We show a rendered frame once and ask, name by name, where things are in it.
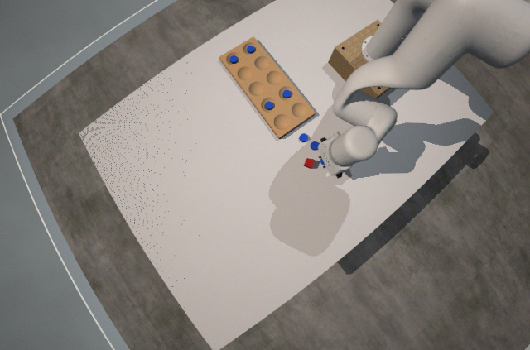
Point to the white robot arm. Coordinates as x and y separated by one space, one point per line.
495 31

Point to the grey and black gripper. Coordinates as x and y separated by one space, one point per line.
332 168

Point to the red cube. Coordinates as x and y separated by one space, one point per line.
309 163

